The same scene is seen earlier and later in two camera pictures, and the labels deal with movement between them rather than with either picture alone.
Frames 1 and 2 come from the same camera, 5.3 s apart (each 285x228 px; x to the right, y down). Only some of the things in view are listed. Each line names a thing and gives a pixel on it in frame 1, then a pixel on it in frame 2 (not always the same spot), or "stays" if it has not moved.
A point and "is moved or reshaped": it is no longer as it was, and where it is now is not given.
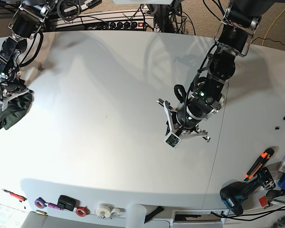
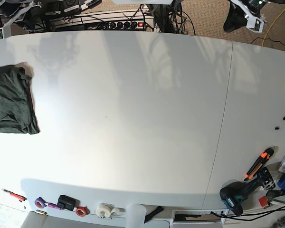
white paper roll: (135, 215) stays
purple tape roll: (40, 203) stays
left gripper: (2, 104) to (4, 31)
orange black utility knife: (265, 156) stays
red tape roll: (82, 211) stays
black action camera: (68, 203) stays
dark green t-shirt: (17, 107) is moved or reshaped
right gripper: (175, 132) to (235, 19)
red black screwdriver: (20, 198) stays
